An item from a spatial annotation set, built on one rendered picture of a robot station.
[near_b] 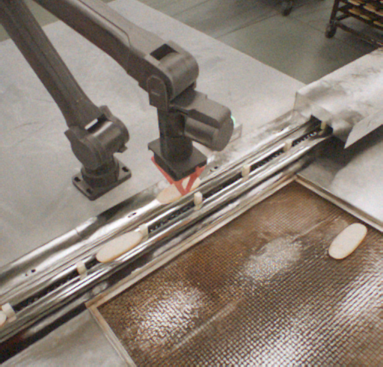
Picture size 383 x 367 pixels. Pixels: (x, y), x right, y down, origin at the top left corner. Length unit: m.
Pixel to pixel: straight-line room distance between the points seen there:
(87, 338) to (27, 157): 0.55
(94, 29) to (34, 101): 0.64
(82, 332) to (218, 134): 0.38
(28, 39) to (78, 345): 0.55
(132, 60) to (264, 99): 0.67
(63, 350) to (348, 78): 0.94
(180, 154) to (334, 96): 0.54
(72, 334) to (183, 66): 0.45
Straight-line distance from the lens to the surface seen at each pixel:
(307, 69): 3.01
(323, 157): 1.08
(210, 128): 0.62
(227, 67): 1.37
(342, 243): 0.78
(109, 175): 0.94
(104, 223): 0.86
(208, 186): 0.92
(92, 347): 0.70
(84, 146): 0.85
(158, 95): 0.62
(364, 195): 1.02
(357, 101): 1.12
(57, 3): 0.72
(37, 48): 0.86
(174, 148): 0.70
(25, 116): 1.24
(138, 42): 0.64
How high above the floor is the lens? 1.53
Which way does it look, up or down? 46 degrees down
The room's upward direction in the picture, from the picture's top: straight up
